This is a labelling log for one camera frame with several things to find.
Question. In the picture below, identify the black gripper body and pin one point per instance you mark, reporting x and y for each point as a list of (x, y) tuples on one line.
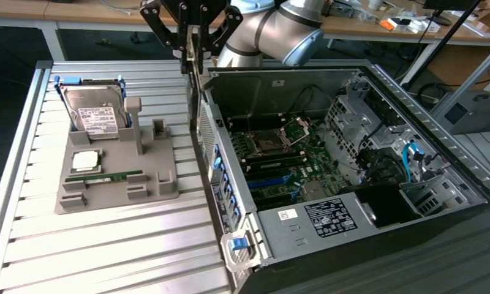
[(196, 6)]

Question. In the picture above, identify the graphics card with metal bracket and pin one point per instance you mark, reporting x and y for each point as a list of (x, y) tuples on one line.
[(194, 79)]

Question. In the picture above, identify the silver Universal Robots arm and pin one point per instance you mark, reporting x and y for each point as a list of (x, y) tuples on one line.
[(270, 27)]

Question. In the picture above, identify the hard disk drive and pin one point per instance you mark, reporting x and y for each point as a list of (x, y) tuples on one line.
[(71, 82)]

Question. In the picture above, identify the grey metal desk device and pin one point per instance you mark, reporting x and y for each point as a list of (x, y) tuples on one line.
[(343, 9)]

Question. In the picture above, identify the wooden desk grey legs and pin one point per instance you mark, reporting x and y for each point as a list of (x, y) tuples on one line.
[(364, 29), (24, 9)]

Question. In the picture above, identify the white mug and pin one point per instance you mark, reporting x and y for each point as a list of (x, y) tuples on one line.
[(376, 3)]

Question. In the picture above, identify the metal socket cover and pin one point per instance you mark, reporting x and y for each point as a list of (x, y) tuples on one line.
[(296, 130)]

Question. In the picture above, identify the small orange box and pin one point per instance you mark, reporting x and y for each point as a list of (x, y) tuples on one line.
[(388, 24)]

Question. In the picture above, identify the CPU socket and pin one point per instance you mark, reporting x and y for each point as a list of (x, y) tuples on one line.
[(267, 142)]

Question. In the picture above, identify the perforated metal drive cage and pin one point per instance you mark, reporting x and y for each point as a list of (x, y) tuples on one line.
[(350, 122)]

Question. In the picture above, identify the grey parts rack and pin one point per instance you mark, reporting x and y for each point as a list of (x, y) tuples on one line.
[(116, 159)]

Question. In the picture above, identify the silver CPU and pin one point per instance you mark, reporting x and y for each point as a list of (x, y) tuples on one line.
[(86, 161)]

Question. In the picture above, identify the small white box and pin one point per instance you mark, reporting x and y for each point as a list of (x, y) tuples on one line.
[(423, 26)]

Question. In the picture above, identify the green RAM stick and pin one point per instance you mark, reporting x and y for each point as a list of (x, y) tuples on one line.
[(110, 176)]

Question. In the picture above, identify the black stand pole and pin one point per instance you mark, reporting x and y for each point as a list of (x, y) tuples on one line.
[(425, 61)]

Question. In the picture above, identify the green motherboard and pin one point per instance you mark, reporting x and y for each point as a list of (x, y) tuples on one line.
[(323, 165)]

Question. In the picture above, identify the blue expansion slot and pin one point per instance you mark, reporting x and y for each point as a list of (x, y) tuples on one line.
[(270, 181)]

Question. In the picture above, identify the black monitor with stand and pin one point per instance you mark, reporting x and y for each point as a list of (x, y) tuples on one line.
[(443, 19)]

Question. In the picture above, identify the silver chipset heat sink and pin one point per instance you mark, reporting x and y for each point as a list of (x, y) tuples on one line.
[(315, 190)]

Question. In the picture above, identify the black case fan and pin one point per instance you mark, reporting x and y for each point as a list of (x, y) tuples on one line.
[(380, 165)]

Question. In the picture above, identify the grey computer tower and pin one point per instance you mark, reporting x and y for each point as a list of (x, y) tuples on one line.
[(473, 113)]

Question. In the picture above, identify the grey power supply unit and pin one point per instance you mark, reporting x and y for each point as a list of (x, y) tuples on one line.
[(294, 235)]

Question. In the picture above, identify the blue case latch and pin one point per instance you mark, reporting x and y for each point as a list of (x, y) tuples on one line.
[(238, 245)]

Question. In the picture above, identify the metal disk bay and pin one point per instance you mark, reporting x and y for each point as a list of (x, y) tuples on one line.
[(437, 196)]

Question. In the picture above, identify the open black PC case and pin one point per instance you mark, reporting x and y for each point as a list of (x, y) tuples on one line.
[(351, 269)]

